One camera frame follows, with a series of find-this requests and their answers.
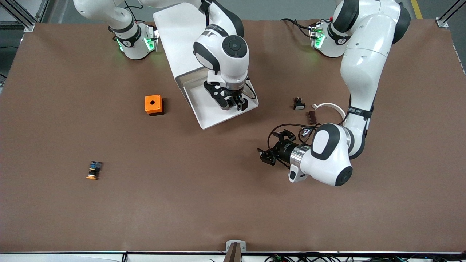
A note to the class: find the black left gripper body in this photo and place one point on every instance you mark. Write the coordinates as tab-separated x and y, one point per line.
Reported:
284	150

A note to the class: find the grey metal bracket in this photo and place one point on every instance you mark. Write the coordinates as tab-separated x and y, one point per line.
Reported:
228	244

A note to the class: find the white frame rail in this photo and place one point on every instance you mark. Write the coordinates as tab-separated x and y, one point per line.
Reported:
54	257

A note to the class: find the orange box with hole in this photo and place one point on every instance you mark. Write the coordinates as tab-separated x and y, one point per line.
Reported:
157	108

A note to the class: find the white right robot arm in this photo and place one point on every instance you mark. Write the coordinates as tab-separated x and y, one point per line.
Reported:
222	54

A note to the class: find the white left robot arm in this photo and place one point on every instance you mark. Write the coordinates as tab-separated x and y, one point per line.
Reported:
364	65

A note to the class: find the small brown ribbed block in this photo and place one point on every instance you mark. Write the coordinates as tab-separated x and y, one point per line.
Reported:
311	117

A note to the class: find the yellow mushroom push button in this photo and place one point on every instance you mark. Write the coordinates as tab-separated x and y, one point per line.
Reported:
94	171

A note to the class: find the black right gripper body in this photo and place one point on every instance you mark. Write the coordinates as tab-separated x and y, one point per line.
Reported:
234	95

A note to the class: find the aluminium profile with bracket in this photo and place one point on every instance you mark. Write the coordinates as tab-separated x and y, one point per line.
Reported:
442	22

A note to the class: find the small metal tee fitting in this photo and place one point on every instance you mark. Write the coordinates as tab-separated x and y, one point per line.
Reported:
305	131

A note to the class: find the aluminium frame profile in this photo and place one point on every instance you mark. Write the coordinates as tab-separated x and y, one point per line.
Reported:
27	26

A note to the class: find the black white-faced switch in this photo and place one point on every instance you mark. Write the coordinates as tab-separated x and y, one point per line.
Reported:
299	105

